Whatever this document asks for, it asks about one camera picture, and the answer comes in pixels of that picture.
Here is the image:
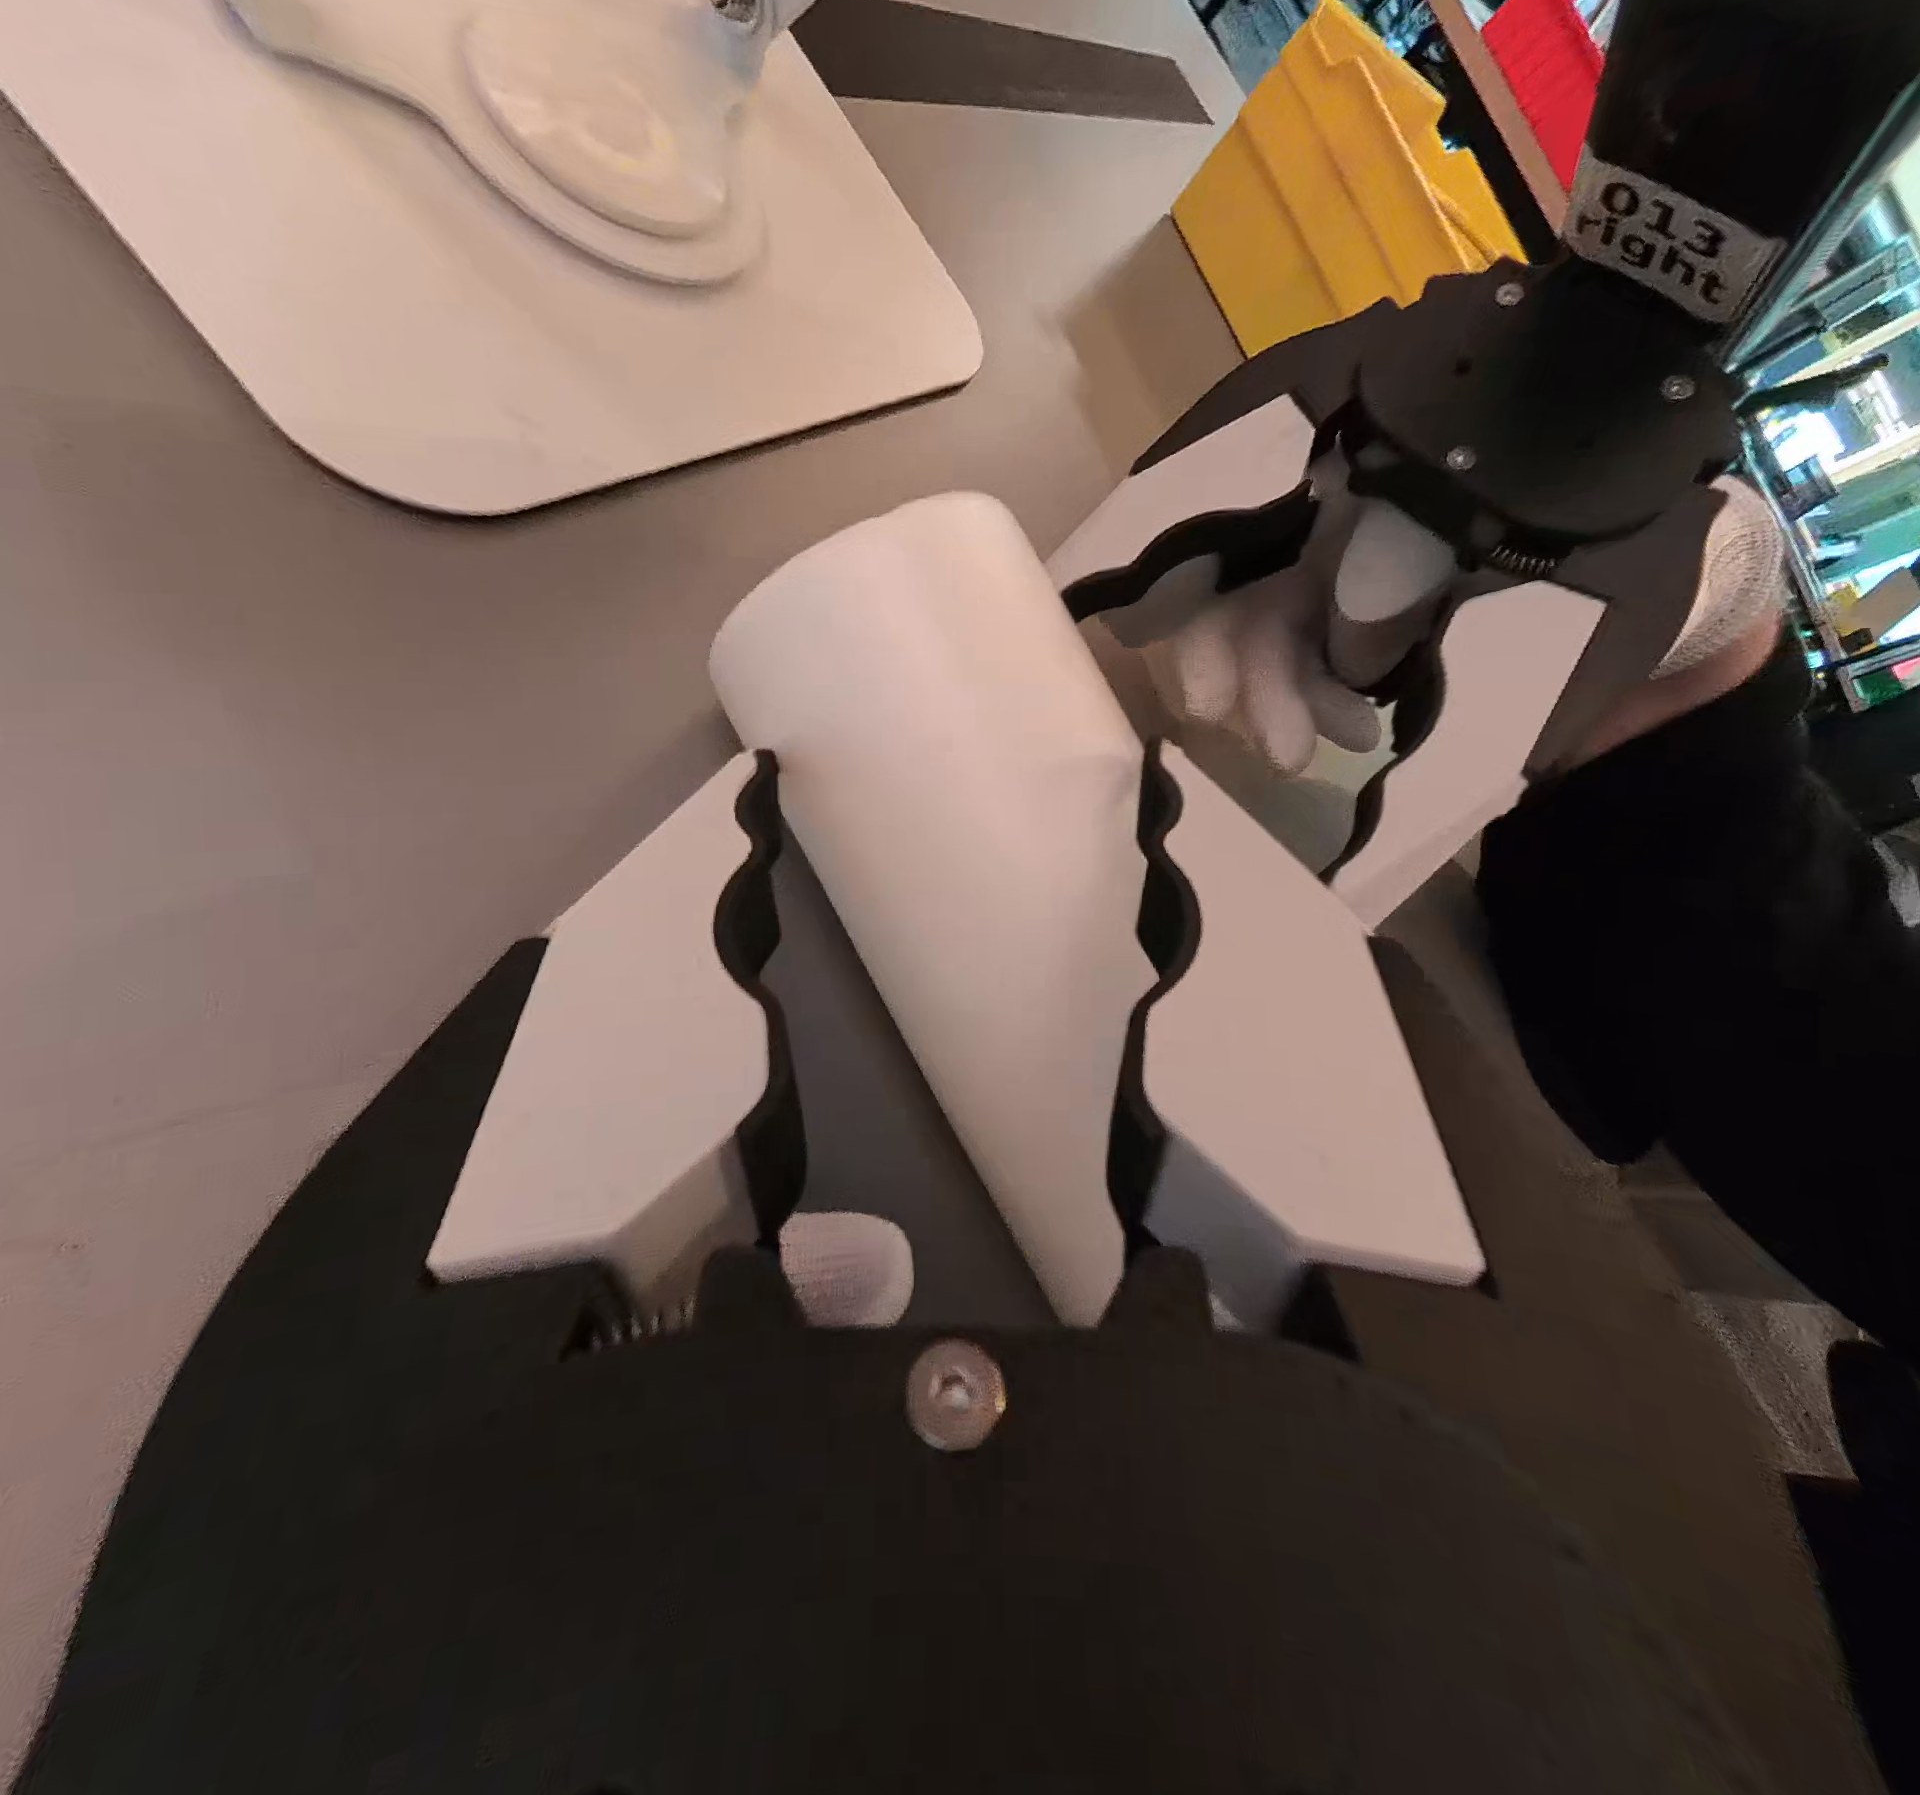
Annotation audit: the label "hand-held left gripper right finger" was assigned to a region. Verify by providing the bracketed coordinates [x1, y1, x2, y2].
[1106, 737, 1489, 1305]

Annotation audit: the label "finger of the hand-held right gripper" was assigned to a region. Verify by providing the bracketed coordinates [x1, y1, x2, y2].
[1045, 399, 1326, 651]
[1316, 579, 1610, 929]

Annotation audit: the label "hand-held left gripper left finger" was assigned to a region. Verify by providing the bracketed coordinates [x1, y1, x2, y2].
[426, 749, 812, 1287]

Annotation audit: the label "white bottle with black cap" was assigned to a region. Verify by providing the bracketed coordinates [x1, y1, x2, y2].
[708, 489, 1168, 1331]

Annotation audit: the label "person's left hand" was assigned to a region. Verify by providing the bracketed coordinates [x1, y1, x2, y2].
[776, 1207, 920, 1331]

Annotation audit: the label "yellow plastic bin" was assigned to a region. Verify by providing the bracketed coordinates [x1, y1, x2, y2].
[1165, 0, 1527, 359]

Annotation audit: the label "wooden table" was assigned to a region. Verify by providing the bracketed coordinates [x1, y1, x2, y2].
[1414, 0, 1580, 269]

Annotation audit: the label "red plastic bin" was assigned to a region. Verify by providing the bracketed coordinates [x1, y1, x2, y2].
[1477, 0, 1610, 171]

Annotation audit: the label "white board stand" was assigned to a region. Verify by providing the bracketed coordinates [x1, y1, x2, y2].
[0, 0, 987, 521]

